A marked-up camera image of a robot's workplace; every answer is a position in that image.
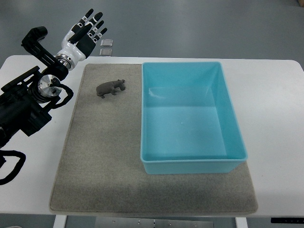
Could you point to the lower silver floor plate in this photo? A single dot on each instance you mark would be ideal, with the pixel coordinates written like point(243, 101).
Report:
point(105, 52)

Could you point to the upper silver floor plate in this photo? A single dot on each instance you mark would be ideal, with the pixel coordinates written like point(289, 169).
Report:
point(106, 43)

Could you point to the grey felt mat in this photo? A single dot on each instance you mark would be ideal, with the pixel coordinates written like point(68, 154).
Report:
point(101, 171)

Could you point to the silver floor plate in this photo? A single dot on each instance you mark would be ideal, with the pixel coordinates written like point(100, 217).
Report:
point(105, 52)
point(106, 43)

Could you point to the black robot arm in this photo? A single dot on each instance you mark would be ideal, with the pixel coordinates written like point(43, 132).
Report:
point(26, 101)

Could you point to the brown toy hippo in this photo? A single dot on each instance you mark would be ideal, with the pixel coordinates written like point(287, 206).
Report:
point(110, 88)

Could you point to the metal table base plate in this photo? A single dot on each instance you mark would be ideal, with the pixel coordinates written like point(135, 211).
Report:
point(150, 223)

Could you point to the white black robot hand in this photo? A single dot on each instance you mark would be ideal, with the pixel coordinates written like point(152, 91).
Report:
point(80, 41)

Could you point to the black table control panel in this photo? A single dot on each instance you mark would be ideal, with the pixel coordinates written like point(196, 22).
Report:
point(287, 220)

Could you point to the blue plastic box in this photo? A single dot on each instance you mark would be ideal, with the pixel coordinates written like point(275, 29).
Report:
point(189, 124)

